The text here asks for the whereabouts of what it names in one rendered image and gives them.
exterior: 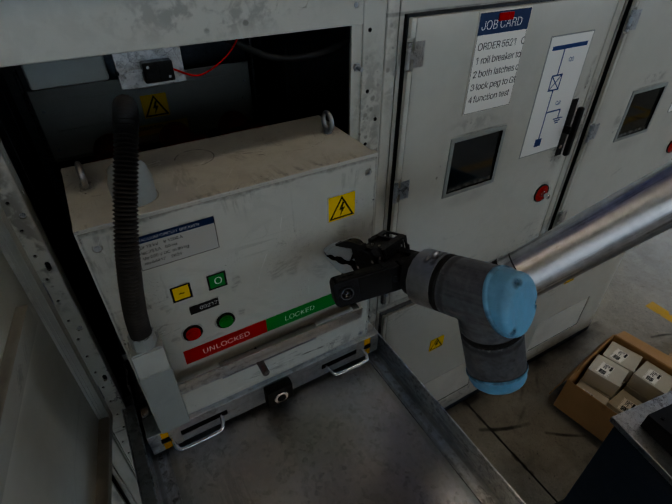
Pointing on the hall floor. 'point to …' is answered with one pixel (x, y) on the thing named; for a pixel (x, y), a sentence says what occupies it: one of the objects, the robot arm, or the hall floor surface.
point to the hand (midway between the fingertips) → (326, 254)
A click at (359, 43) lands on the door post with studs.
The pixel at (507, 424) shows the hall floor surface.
